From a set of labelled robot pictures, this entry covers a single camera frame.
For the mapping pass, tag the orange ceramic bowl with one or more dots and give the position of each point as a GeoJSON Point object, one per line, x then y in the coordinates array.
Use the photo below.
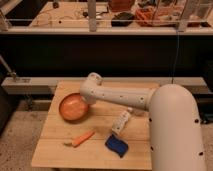
{"type": "Point", "coordinates": [73, 107]}

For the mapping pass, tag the metal clamp bracket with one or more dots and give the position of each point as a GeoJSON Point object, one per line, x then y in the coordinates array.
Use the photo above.
{"type": "Point", "coordinates": [13, 74]}

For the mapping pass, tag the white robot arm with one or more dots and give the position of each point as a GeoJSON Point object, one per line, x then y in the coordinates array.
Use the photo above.
{"type": "Point", "coordinates": [175, 131]}

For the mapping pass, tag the white tube bottle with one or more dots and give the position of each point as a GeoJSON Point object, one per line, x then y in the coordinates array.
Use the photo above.
{"type": "Point", "coordinates": [122, 119]}

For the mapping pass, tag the white vertical post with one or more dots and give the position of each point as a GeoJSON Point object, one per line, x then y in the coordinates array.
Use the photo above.
{"type": "Point", "coordinates": [92, 15]}

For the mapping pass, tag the blue sponge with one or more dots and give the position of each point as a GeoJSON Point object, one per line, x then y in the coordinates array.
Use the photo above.
{"type": "Point", "coordinates": [116, 145]}

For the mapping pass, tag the orange crate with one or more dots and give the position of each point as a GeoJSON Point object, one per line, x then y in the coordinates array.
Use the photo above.
{"type": "Point", "coordinates": [163, 17]}

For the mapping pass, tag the black pouch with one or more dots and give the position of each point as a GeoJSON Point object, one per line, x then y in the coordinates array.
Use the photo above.
{"type": "Point", "coordinates": [122, 19]}

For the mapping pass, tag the brown basket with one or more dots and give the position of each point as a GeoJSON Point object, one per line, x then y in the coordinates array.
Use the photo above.
{"type": "Point", "coordinates": [120, 5]}

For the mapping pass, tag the orange carrot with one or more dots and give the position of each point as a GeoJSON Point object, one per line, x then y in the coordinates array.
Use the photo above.
{"type": "Point", "coordinates": [80, 139]}

